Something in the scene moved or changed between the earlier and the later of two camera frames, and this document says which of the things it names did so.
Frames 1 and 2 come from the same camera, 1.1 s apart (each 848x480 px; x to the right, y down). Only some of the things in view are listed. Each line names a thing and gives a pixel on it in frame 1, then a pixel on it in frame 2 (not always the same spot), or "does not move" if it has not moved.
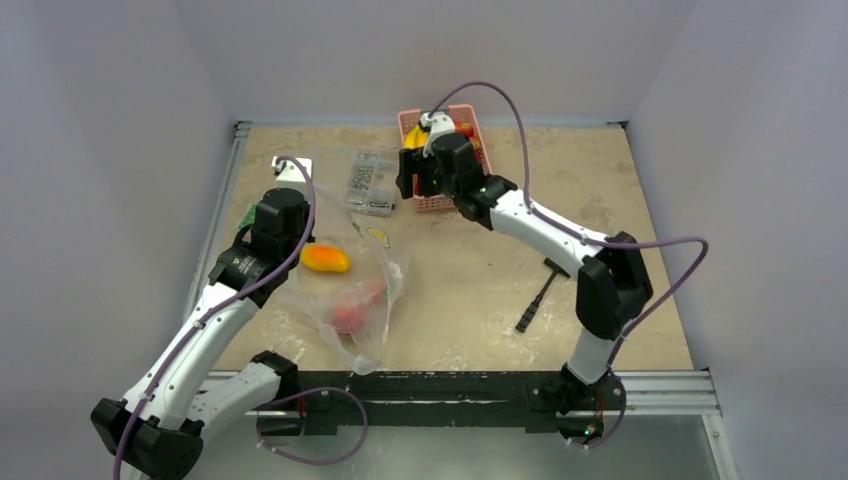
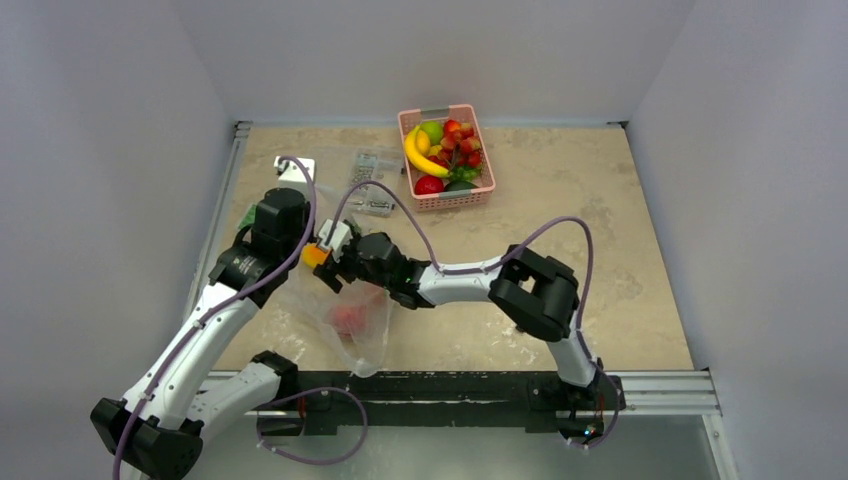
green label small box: (250, 218) does not move
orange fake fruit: (325, 259) does not move
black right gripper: (406, 175) to (342, 258)
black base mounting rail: (438, 401) does not move
